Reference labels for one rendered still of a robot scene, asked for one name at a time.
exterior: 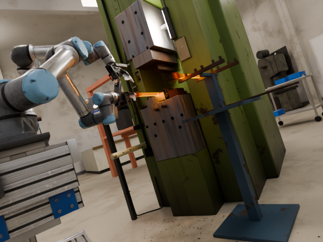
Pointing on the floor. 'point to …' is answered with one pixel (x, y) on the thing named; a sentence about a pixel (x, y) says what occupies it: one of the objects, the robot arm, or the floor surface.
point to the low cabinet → (97, 163)
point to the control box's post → (120, 173)
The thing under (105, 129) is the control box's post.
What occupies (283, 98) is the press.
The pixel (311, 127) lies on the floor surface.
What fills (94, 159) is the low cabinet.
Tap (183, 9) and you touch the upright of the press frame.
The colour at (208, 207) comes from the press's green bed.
